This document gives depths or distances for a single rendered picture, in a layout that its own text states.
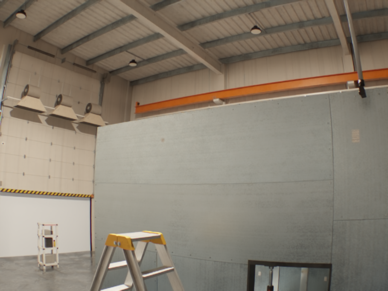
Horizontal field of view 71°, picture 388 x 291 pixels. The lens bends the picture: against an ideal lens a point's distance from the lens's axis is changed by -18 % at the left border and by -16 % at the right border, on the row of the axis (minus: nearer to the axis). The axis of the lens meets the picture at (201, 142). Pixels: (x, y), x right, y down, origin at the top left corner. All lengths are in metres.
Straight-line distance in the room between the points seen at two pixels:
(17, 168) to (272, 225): 10.18
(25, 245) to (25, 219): 0.96
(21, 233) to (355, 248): 11.06
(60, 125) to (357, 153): 11.49
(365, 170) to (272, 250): 0.79
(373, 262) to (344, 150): 0.72
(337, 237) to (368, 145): 0.59
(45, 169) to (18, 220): 2.20
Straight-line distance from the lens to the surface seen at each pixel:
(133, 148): 2.79
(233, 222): 2.21
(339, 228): 2.00
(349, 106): 2.05
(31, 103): 11.10
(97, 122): 12.68
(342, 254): 2.02
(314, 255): 2.05
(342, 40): 10.34
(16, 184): 11.47
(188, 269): 2.46
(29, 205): 11.96
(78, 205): 13.16
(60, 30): 12.00
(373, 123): 2.02
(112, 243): 1.87
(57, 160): 12.34
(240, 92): 11.61
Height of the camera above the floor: 2.57
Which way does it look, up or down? 9 degrees up
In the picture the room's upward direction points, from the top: 1 degrees clockwise
